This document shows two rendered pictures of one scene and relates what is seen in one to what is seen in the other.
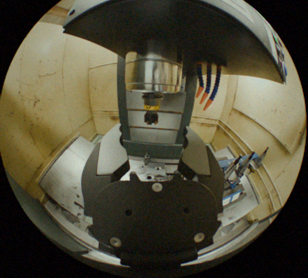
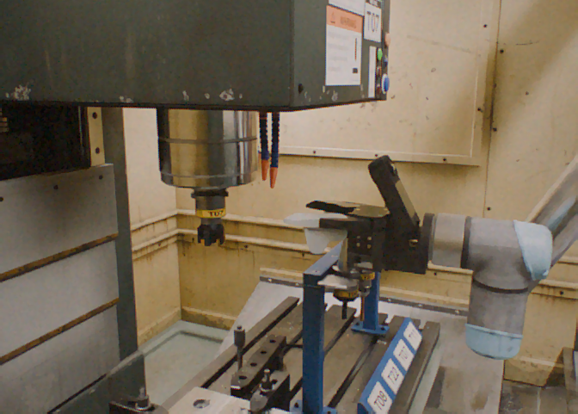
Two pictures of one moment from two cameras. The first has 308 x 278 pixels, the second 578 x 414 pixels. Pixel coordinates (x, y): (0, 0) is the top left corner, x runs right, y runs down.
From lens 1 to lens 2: 0.79 m
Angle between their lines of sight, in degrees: 65
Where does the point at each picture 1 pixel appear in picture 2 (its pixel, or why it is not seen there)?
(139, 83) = (242, 175)
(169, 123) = (89, 291)
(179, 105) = (103, 213)
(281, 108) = (394, 86)
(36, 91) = not seen: outside the picture
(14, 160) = not seen: outside the picture
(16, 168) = not seen: outside the picture
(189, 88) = (108, 145)
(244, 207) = (474, 356)
